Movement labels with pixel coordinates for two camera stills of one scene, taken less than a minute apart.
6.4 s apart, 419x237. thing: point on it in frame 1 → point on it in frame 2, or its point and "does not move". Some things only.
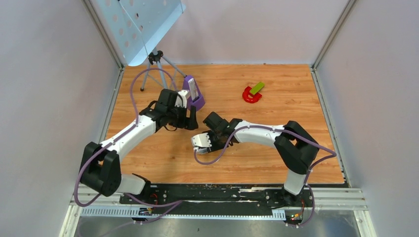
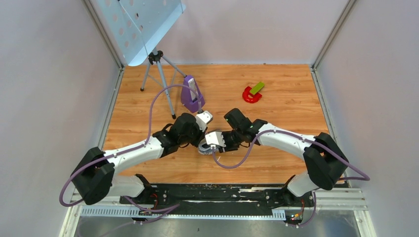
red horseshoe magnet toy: [256, 97] does not move
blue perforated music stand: [136, 26] does not move
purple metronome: [195, 98] does not move
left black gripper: [187, 122] → [201, 135]
